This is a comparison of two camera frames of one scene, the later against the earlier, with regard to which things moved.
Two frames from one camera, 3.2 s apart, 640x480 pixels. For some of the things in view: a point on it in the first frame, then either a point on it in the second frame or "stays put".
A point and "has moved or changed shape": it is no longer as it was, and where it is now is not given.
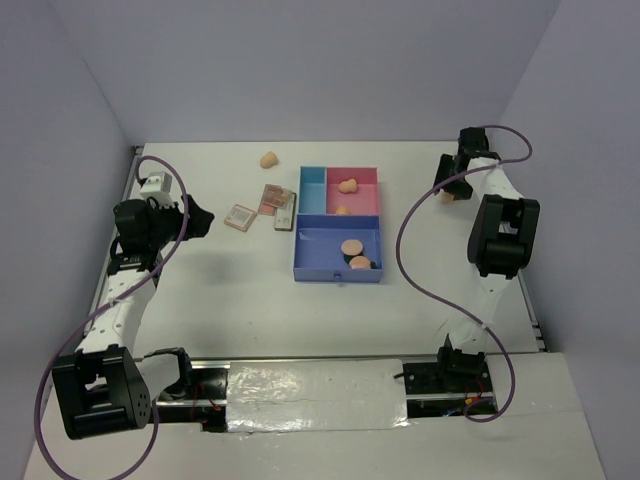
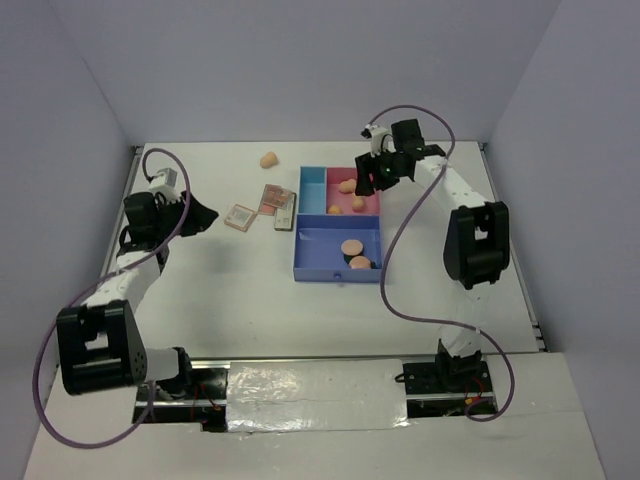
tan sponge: [269, 160] stays put
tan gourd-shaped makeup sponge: [446, 197] has moved or changed shape
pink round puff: [360, 262] stays put
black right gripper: [446, 164] to [365, 165]
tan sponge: [347, 186] stays put
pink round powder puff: [351, 247] stays put
